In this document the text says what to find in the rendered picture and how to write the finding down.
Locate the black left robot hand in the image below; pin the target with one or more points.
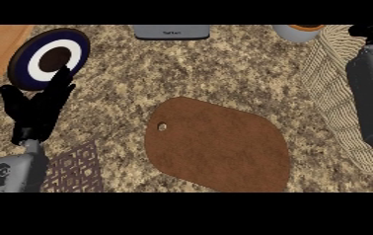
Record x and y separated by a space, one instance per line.
41 109

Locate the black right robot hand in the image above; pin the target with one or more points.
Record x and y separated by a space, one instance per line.
363 32

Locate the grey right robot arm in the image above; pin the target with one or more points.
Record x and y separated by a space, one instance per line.
363 91

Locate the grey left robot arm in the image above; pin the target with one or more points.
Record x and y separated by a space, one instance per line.
19 173

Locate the orange wooden board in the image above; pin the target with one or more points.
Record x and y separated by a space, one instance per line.
12 43

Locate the cream wicker basket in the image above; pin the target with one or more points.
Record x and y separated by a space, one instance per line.
335 104

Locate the brown wooden cutting board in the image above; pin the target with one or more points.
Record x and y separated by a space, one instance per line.
218 143

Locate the blue and white round plate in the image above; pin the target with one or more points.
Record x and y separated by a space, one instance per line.
34 77

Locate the grey bowl with orange rim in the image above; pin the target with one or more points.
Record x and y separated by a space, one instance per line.
296 34

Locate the dark patterned placemat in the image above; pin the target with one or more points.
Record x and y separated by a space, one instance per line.
77 173

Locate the grey flat appliance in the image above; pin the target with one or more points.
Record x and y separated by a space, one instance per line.
171 32

